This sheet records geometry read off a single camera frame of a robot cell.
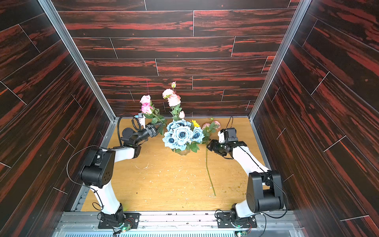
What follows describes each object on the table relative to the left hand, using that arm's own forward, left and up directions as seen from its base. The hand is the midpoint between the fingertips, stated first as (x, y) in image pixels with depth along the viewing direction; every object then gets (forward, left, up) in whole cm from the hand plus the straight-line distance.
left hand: (164, 125), depth 82 cm
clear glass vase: (-3, -10, -24) cm, 27 cm away
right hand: (-3, -29, -16) cm, 34 cm away
